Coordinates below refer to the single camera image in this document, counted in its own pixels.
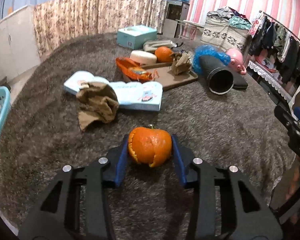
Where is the blue plastic bag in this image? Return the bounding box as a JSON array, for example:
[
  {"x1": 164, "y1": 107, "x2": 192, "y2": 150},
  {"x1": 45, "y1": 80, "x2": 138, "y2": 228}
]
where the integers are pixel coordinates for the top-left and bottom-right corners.
[{"x1": 192, "y1": 44, "x2": 231, "y2": 75}]

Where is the grey water dispenser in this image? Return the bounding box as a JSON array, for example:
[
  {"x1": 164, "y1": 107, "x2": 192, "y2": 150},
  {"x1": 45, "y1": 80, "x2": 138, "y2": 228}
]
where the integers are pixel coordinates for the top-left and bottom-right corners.
[{"x1": 162, "y1": 0, "x2": 190, "y2": 38}]

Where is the black cylindrical cup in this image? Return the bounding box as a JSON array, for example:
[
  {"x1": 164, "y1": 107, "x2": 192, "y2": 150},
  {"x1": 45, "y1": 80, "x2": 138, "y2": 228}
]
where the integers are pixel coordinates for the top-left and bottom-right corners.
[{"x1": 199, "y1": 55, "x2": 234, "y2": 95}]

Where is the whole orange fruit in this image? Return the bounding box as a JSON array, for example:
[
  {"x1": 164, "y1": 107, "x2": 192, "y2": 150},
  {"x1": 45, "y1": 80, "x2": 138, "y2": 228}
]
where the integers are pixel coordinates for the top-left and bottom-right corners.
[{"x1": 154, "y1": 46, "x2": 174, "y2": 63}]

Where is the brown paper scrap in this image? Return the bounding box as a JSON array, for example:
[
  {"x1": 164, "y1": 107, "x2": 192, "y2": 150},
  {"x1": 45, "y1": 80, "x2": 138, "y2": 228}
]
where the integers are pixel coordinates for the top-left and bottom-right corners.
[{"x1": 171, "y1": 52, "x2": 192, "y2": 75}]

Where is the grey shaggy carpet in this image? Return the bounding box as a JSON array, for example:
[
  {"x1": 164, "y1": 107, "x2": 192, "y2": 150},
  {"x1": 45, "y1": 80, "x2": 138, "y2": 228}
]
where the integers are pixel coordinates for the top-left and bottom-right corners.
[{"x1": 0, "y1": 35, "x2": 294, "y2": 226}]

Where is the light blue open book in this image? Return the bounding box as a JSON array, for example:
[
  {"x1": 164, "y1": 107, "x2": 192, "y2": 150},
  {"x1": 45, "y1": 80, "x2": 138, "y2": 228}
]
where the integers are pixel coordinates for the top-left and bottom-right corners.
[{"x1": 63, "y1": 70, "x2": 163, "y2": 112}]

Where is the small folding table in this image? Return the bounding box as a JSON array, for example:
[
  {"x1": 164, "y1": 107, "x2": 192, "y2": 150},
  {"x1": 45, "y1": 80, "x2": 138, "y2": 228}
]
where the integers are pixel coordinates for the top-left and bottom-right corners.
[{"x1": 177, "y1": 20, "x2": 204, "y2": 40}]

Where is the patterned fabric covered cabinet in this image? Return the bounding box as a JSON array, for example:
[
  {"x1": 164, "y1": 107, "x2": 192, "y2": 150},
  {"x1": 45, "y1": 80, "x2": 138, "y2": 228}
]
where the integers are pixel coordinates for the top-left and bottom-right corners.
[{"x1": 200, "y1": 17, "x2": 248, "y2": 52}]

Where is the white round soap box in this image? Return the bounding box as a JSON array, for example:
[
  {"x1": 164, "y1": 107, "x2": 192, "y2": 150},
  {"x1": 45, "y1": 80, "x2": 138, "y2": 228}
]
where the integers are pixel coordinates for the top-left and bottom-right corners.
[{"x1": 129, "y1": 50, "x2": 157, "y2": 64}]

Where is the black flat notebook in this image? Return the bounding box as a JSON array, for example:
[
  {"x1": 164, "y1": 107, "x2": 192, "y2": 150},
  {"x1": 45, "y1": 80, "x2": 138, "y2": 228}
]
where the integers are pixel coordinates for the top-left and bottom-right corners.
[{"x1": 232, "y1": 72, "x2": 248, "y2": 90}]

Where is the peeled orange peel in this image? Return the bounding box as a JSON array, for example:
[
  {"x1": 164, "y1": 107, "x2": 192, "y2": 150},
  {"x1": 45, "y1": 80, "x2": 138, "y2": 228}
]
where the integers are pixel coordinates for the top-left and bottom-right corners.
[{"x1": 127, "y1": 127, "x2": 172, "y2": 167}]

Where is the pile of clothes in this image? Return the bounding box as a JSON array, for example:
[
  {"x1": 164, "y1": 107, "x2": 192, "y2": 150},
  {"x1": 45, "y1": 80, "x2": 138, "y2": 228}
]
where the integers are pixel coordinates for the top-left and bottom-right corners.
[{"x1": 206, "y1": 7, "x2": 252, "y2": 30}]

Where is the orange snack wrapper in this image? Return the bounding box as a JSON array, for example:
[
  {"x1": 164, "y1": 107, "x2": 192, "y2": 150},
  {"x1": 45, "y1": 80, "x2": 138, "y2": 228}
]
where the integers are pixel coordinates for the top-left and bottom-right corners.
[{"x1": 115, "y1": 57, "x2": 159, "y2": 82}]

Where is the white floor cabinet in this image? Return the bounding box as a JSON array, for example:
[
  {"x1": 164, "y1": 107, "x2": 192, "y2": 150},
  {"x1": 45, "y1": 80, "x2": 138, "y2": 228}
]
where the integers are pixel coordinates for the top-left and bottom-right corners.
[{"x1": 0, "y1": 5, "x2": 40, "y2": 81}]

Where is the floral beige curtain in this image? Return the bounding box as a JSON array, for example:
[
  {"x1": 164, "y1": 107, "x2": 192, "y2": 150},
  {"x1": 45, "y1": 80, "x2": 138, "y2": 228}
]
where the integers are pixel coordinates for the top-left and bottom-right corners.
[{"x1": 33, "y1": 0, "x2": 168, "y2": 56}]

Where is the grey folded pouch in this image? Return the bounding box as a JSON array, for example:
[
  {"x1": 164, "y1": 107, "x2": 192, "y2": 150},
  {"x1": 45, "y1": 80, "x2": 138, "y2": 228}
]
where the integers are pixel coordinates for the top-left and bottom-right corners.
[{"x1": 143, "y1": 40, "x2": 184, "y2": 53}]

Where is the pink pig toy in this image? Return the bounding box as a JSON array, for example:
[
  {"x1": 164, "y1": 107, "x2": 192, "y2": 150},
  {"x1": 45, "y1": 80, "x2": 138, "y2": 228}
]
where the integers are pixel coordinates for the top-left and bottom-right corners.
[{"x1": 226, "y1": 48, "x2": 247, "y2": 75}]

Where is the teal cardboard box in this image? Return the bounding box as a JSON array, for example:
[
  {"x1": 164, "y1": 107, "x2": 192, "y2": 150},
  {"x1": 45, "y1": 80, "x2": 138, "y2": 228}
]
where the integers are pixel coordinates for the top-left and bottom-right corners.
[{"x1": 117, "y1": 25, "x2": 157, "y2": 50}]

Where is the clothes rack with garments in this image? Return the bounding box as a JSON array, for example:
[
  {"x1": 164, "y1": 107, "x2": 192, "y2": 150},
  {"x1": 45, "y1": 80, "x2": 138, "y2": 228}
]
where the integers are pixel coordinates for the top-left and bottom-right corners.
[{"x1": 248, "y1": 11, "x2": 300, "y2": 102}]

